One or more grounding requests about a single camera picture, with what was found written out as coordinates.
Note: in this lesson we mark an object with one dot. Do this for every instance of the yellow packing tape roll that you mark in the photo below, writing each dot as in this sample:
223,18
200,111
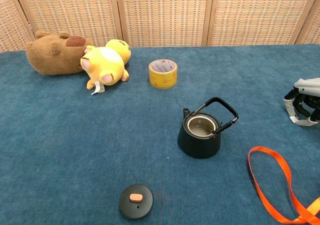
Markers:
162,81

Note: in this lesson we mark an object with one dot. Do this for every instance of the black cast iron teapot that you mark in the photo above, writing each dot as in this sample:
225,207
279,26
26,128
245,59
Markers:
200,147

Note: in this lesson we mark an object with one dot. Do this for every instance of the blue carpet table cover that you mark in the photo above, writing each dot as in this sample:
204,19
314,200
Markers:
100,135

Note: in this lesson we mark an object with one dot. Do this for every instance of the black teapot lid orange knob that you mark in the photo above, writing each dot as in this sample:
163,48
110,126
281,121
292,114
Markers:
130,207

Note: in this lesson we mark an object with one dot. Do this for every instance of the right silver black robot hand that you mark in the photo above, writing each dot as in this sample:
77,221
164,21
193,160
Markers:
310,87

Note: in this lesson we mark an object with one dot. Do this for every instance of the yellow cat plush toy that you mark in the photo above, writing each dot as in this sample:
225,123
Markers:
105,62

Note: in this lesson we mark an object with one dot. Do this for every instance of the brown capybara plush toy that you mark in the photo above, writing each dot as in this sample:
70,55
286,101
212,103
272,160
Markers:
50,57

